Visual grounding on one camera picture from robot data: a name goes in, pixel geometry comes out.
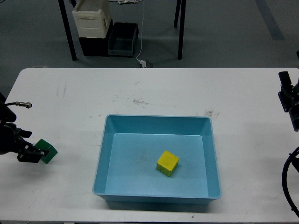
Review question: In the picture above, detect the black left table leg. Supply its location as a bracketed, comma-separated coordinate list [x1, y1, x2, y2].
[58, 0, 77, 61]

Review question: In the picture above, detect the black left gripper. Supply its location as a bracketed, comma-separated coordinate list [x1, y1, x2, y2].
[0, 125, 44, 163]

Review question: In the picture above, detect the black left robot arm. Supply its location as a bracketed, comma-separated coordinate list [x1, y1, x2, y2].
[0, 94, 54, 164]

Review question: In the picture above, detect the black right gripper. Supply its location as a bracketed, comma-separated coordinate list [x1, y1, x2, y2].
[278, 51, 299, 132]

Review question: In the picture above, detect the white coiled cable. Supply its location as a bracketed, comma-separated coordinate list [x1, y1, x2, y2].
[108, 0, 142, 6]

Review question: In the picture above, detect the black box under crate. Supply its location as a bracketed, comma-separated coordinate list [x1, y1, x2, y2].
[78, 20, 113, 57]

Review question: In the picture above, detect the yellow cube block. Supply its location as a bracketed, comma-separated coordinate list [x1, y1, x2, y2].
[156, 150, 179, 177]

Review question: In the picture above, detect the white plug adapter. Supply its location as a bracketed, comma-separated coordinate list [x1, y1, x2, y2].
[139, 60, 146, 68]

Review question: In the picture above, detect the green cube block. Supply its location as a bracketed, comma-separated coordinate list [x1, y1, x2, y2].
[34, 139, 58, 164]

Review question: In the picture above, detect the white hanging cable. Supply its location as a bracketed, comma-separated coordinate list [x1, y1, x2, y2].
[135, 0, 145, 62]

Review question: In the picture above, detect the dark grey storage bin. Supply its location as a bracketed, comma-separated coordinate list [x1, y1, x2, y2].
[108, 22, 139, 57]

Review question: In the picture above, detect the black table leg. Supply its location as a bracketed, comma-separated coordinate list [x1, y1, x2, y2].
[173, 0, 186, 60]
[58, 0, 77, 61]

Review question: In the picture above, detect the cream plastic crate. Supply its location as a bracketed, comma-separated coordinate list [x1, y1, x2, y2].
[72, 0, 112, 39]

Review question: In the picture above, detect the blue plastic tray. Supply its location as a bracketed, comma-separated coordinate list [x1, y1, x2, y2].
[93, 115, 221, 204]

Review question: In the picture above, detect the black right table leg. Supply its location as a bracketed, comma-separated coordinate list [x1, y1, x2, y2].
[173, 0, 186, 60]

